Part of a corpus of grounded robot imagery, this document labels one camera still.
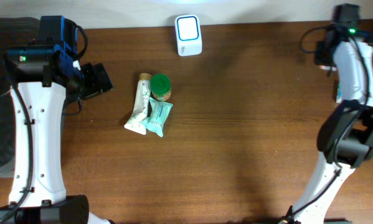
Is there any white floral tube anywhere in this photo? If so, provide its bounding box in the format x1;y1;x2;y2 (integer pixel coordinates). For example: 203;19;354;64
124;73;152;135

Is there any green lid jar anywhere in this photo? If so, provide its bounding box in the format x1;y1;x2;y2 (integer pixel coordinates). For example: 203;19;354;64
150;73;171;101

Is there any teal wet wipes pack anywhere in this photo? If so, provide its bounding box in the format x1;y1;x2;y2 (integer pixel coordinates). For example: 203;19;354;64
142;97;173;138

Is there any orange small tissue pack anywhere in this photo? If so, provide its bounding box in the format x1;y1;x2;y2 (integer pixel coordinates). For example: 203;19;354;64
319;65;337;71

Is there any small teal gum box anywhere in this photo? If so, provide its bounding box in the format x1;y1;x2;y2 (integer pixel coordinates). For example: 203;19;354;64
335;83;342;103

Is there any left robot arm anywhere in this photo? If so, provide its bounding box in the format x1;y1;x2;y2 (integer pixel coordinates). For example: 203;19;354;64
0;16;113;223

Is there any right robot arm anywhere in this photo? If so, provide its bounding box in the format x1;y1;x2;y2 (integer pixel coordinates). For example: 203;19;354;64
279;3;373;224

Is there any white barcode scanner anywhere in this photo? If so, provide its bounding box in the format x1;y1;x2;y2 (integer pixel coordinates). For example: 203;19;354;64
174;14;202;57

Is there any grey plastic mesh basket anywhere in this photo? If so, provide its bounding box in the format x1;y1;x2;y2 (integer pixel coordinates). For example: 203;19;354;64
0;17;39;178

